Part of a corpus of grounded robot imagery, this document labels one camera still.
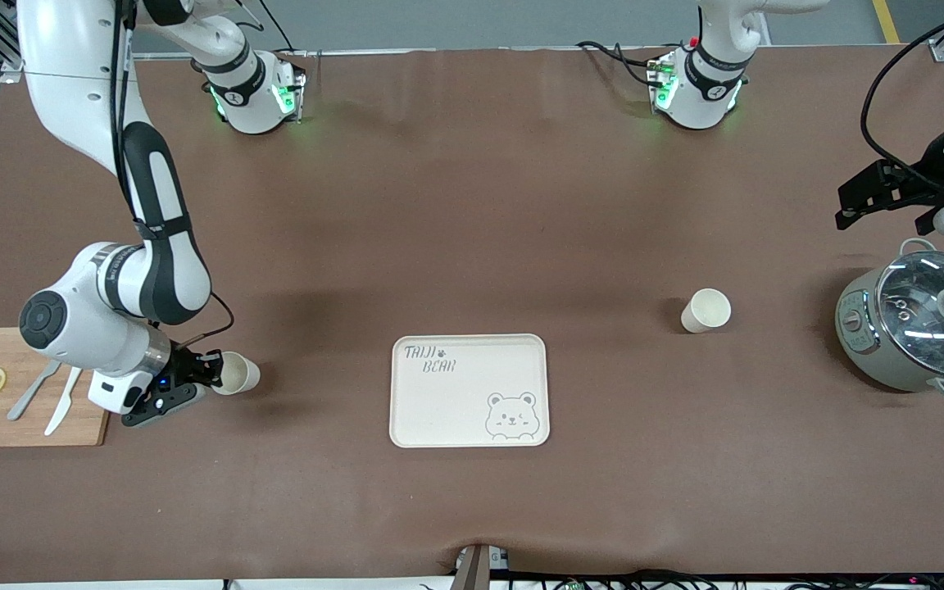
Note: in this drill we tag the brown table mat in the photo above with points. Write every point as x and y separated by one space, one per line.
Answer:
472 205

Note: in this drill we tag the glass pot lid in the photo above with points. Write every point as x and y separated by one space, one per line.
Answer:
931 328

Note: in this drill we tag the grey-green cooking pot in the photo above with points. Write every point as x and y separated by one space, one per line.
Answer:
857 328

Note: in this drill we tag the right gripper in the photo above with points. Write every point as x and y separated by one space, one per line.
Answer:
186 365

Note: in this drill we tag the white IKEA cup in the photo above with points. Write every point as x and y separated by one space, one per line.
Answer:
238 375
705 311

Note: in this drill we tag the cream bear print tray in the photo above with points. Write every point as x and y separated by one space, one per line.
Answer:
472 401

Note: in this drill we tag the white plastic knife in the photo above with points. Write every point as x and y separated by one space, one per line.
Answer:
58 418

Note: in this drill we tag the bamboo cutting board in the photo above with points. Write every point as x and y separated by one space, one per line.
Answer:
21 428

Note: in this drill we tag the grey table edge bracket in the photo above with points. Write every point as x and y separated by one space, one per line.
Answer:
476 574

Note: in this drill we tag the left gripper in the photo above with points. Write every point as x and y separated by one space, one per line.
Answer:
928 178

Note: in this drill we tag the grey plastic knife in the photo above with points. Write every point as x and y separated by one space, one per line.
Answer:
21 406

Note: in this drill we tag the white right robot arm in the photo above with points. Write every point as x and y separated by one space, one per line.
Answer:
152 270

